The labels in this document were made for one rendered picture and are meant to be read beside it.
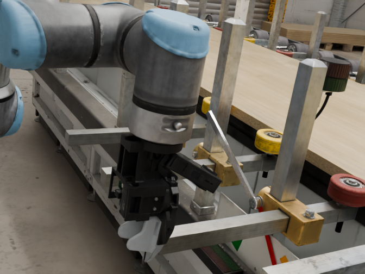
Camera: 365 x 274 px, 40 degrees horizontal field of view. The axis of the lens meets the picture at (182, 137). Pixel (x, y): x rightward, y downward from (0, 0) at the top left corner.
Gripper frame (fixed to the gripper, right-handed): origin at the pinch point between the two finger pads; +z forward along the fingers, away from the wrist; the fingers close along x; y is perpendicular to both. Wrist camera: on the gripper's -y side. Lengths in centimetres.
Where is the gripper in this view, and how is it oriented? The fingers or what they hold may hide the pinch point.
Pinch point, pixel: (151, 253)
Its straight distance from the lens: 80.7
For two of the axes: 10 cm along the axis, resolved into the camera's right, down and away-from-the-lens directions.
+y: -8.7, 0.2, -4.9
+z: -1.7, 9.3, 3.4
